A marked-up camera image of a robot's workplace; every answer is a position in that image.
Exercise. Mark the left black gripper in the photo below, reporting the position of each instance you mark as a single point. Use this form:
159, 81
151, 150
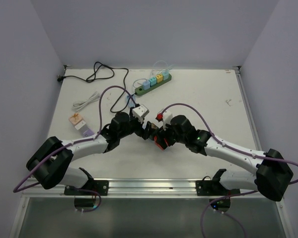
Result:
143, 133

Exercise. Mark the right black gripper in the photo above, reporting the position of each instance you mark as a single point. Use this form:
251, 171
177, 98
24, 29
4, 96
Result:
161, 134

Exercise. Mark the red cube plug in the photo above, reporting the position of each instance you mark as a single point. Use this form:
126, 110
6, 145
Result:
160, 142

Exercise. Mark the purple power strip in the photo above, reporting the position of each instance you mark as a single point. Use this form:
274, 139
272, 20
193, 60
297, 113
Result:
86, 132

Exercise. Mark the pink deer cube socket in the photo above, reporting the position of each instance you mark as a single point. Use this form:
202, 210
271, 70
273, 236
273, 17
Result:
77, 121

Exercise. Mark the dark green cube plug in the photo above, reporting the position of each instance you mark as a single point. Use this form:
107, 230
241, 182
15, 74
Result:
153, 126

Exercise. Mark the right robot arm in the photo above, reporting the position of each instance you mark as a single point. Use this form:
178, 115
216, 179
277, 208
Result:
265, 172

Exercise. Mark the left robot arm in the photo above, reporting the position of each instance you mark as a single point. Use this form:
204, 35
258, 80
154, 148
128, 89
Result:
50, 164

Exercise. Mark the blue plug adapter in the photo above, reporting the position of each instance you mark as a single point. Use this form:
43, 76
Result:
146, 85

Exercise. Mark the teal plug adapter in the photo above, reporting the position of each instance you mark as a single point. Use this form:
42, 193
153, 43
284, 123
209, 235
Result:
152, 81

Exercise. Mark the yellow plug adapter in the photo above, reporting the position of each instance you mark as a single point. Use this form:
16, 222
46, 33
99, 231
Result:
159, 78

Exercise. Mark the green plug adapter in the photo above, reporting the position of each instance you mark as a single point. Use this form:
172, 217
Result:
165, 75

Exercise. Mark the green power strip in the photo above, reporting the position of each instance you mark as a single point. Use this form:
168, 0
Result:
140, 92

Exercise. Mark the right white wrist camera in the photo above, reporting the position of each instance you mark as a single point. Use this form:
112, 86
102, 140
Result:
165, 116

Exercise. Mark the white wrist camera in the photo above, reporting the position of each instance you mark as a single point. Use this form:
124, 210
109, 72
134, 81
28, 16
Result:
165, 116
140, 112

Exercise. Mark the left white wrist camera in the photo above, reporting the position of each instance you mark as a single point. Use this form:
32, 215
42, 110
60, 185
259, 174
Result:
140, 112

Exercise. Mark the left black base bracket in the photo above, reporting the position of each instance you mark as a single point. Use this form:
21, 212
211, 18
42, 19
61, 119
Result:
99, 186

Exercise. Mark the black base bracket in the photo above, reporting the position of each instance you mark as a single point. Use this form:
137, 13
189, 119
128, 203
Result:
99, 186
206, 187

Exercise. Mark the right black base bracket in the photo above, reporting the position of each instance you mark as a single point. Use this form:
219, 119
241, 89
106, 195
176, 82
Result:
206, 187

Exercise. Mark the black wall plug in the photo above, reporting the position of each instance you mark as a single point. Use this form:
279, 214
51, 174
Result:
60, 78

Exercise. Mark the aluminium mounting rail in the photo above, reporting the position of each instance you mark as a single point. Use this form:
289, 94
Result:
127, 188

